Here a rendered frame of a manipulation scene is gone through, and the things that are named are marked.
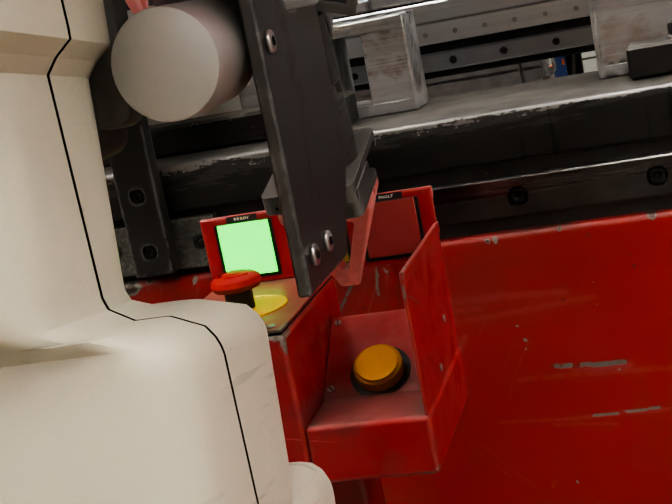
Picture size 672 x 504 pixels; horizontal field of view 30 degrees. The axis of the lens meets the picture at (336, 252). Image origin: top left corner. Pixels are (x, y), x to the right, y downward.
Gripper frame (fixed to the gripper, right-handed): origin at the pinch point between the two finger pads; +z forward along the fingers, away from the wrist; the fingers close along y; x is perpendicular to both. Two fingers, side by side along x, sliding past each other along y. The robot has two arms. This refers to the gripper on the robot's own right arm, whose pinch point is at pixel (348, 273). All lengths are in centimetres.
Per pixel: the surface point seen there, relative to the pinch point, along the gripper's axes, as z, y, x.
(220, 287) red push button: -0.1, 0.5, 10.2
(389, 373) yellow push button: 8.2, -1.1, -1.4
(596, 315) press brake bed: 17.2, 18.8, -15.8
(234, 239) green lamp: 0.9, 10.6, 11.8
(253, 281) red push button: 0.2, 1.3, 7.8
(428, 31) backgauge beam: 2, 62, 1
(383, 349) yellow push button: 7.4, 1.1, -0.8
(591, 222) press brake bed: 9.1, 21.0, -16.6
